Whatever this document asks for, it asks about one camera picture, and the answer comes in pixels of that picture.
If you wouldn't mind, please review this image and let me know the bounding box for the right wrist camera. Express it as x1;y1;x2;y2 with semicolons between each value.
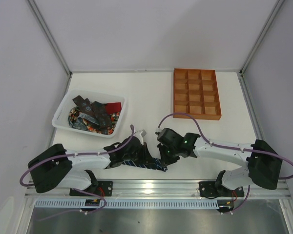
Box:
155;128;164;137

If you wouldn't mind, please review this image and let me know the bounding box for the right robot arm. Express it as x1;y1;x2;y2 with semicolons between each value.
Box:
156;128;282;190

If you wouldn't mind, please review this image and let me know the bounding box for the white slotted cable duct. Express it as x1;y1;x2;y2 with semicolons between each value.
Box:
35;198;219;210

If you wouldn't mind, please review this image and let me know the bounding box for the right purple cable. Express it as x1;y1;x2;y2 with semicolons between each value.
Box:
158;113;293;213

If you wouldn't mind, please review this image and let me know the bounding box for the aluminium front rail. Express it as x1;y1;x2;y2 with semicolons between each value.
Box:
24;179;291;199

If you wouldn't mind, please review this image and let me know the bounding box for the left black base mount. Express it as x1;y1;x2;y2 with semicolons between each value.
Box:
69;180;113;197

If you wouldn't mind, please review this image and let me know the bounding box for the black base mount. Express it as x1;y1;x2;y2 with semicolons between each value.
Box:
198;181;222;199
69;180;113;197

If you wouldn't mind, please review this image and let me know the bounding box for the red tie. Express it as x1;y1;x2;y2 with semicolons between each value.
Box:
105;102;122;115

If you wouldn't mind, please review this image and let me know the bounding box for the floral multicolour tie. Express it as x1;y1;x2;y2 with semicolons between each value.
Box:
68;107;121;135

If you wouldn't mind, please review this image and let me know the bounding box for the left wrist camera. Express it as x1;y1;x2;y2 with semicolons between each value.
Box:
133;129;147;145

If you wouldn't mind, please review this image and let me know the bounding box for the white plastic bin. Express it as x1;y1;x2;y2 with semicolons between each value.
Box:
52;89;127;138

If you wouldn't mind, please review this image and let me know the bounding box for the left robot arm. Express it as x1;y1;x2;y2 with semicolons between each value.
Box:
28;136;160;194

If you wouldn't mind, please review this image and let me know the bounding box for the brown patterned tie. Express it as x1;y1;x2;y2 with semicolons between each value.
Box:
73;96;112;128

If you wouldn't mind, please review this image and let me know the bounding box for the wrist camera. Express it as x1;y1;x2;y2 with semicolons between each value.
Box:
155;128;164;137
133;129;147;145

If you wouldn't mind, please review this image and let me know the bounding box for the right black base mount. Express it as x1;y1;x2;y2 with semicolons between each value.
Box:
198;181;222;199

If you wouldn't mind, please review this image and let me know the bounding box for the orange compartment tray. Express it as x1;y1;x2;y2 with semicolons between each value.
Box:
173;68;222;120

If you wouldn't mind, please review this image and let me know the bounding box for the navy blue striped tie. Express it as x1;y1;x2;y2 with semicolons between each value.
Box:
122;158;168;172

